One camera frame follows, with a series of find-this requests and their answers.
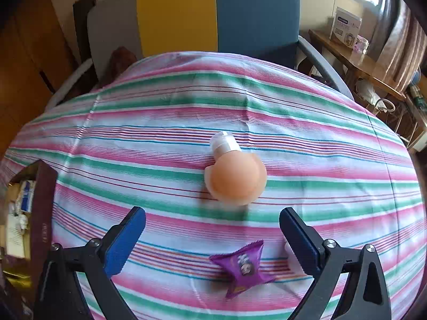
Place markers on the white cup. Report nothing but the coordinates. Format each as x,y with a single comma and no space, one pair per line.
362,45

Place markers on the purple candy packet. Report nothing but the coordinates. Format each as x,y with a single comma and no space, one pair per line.
242,265

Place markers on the white paper card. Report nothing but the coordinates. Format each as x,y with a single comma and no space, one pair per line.
16,235

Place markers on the brown plush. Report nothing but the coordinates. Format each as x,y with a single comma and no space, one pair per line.
120,63

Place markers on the clear plastic bag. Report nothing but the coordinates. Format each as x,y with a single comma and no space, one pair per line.
367,91

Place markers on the striped curtain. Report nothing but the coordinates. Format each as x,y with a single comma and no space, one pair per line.
397,50

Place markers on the gold box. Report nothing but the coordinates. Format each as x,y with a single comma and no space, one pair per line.
43,200

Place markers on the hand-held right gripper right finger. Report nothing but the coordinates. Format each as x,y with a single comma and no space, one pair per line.
300,236

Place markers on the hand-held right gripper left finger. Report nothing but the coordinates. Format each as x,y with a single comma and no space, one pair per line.
125,240

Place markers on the wooden wardrobe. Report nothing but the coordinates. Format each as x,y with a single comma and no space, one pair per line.
30,56

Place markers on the orange round bottle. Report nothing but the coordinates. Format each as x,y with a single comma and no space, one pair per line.
238,176

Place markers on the white blue packet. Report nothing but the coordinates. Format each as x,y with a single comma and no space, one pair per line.
27,195

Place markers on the white carton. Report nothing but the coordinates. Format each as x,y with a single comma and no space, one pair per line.
343,26

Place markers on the grey yellow blue headboard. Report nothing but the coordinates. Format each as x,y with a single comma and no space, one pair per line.
176,13

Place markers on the pink green striped sheet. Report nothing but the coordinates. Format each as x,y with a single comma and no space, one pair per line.
300,123

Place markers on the wooden side table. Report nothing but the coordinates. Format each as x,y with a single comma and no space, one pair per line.
367,66

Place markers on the small white object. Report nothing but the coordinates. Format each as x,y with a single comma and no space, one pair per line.
287,251

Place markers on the grey bed rail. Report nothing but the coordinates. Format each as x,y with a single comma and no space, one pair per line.
66,86
323,66

